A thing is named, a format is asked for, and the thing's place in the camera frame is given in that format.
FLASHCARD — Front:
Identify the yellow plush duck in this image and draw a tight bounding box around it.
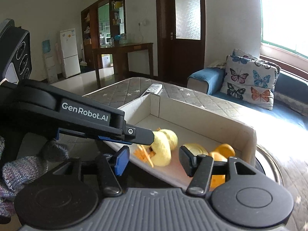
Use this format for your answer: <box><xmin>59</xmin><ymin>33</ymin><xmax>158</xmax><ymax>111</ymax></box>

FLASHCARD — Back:
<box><xmin>133</xmin><ymin>128</ymin><xmax>178</xmax><ymax>168</ymax></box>

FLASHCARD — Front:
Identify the dark wooden door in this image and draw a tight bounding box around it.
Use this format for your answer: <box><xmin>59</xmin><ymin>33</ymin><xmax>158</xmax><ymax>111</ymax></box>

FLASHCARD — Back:
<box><xmin>156</xmin><ymin>0</ymin><xmax>206</xmax><ymax>85</ymax></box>

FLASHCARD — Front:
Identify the dark wooden cabinet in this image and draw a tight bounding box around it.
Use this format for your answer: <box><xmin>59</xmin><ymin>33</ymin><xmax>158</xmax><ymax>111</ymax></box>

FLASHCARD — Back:
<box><xmin>81</xmin><ymin>0</ymin><xmax>126</xmax><ymax>71</ymax></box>

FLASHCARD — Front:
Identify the blue sofa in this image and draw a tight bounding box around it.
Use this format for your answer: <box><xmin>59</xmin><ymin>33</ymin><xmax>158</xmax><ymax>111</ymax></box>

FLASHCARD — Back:
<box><xmin>187</xmin><ymin>67</ymin><xmax>307</xmax><ymax>130</ymax></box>

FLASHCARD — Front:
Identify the yellow red spool toy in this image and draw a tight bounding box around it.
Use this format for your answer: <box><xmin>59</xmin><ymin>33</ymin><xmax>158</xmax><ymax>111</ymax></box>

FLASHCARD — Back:
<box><xmin>184</xmin><ymin>143</ymin><xmax>208</xmax><ymax>156</ymax></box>

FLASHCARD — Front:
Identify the grey remote control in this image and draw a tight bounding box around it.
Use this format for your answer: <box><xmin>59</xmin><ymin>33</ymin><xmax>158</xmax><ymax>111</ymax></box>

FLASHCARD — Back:
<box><xmin>142</xmin><ymin>84</ymin><xmax>163</xmax><ymax>96</ymax></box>

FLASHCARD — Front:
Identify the open cardboard box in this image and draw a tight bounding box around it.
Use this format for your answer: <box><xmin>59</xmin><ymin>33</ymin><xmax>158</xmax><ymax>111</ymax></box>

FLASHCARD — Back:
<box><xmin>104</xmin><ymin>93</ymin><xmax>257</xmax><ymax>189</ymax></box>

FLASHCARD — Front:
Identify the window with green frame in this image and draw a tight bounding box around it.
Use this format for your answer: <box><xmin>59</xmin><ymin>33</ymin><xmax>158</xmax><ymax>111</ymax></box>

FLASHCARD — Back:
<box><xmin>261</xmin><ymin>0</ymin><xmax>307</xmax><ymax>59</ymax></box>

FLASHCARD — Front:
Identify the white refrigerator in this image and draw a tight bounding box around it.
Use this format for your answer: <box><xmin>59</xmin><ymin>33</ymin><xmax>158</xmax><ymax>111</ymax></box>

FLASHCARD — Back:
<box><xmin>59</xmin><ymin>29</ymin><xmax>80</xmax><ymax>78</ymax></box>

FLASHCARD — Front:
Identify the grey quilted table cover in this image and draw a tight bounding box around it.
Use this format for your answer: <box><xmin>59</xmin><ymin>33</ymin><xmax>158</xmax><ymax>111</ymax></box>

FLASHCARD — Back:
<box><xmin>82</xmin><ymin>77</ymin><xmax>308</xmax><ymax>231</ymax></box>

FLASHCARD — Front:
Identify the grey gloved hand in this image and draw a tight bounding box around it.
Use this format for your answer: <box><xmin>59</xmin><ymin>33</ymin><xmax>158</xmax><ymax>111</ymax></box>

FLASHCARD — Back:
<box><xmin>1</xmin><ymin>140</ymin><xmax>70</xmax><ymax>218</ymax></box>

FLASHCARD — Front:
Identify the dark wooden console table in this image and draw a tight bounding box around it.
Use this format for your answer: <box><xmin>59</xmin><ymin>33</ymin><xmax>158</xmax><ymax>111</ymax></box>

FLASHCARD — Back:
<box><xmin>92</xmin><ymin>43</ymin><xmax>154</xmax><ymax>89</ymax></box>

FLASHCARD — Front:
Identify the orange rubber duck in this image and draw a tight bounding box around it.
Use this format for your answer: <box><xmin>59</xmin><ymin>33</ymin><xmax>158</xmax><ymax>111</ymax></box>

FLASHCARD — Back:
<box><xmin>209</xmin><ymin>143</ymin><xmax>235</xmax><ymax>189</ymax></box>

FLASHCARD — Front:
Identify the butterfly print pillow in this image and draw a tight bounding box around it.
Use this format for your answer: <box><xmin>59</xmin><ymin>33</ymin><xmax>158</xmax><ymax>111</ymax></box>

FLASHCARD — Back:
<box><xmin>220</xmin><ymin>49</ymin><xmax>281</xmax><ymax>110</ymax></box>

